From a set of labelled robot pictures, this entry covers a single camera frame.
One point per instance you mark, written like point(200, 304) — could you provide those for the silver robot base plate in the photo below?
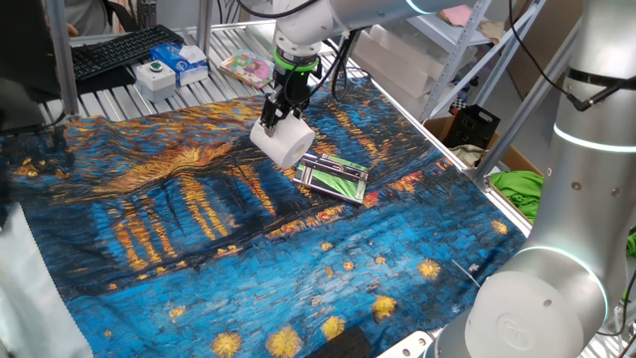
point(405, 345)

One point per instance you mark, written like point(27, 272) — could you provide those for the thin metal pin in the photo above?
point(467, 274)

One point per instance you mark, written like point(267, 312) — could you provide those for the blue tissue pack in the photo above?
point(179, 62)

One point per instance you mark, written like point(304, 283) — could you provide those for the brown cardboard box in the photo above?
point(437, 126)

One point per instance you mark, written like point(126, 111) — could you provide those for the beige cloth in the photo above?
point(492, 31)

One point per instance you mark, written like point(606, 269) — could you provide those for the black monitor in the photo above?
point(25, 50)

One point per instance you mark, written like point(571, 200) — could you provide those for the pink soft item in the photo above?
point(454, 15)

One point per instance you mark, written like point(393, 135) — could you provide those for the white metal shelf rack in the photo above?
point(459, 54)

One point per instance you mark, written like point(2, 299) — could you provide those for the white box green button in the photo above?
point(156, 82)

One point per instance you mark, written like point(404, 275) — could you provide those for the black plastic crate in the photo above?
point(472, 126)

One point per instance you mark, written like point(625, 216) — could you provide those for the colourful children's book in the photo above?
point(246, 68)

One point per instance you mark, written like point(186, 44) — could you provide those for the white toilet paper roll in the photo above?
point(278, 146)

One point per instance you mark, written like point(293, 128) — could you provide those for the green striped flat box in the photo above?
point(330, 181)

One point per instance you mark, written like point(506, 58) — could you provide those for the black office chair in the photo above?
point(121, 12)

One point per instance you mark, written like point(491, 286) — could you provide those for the person in grey shirt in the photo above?
point(87, 15)

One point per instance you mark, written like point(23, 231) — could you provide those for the starry night painting tablecloth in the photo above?
point(248, 258)

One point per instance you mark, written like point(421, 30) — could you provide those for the black computer keyboard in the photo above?
point(119, 50)

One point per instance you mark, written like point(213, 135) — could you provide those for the aluminium table edge rail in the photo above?
point(422, 130)

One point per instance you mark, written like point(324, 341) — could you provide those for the checkerboard calibration card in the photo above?
point(459, 102)

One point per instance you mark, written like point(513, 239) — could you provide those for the aluminium frame bar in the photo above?
point(522, 112)
point(205, 30)
point(62, 64)

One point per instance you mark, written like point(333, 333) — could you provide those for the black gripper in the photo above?
point(295, 92)

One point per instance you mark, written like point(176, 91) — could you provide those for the green cloth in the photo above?
point(517, 191)

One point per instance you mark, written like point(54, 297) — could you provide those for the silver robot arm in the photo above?
point(586, 199)

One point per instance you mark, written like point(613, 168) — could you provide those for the white foam block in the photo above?
point(387, 74)
point(397, 40)

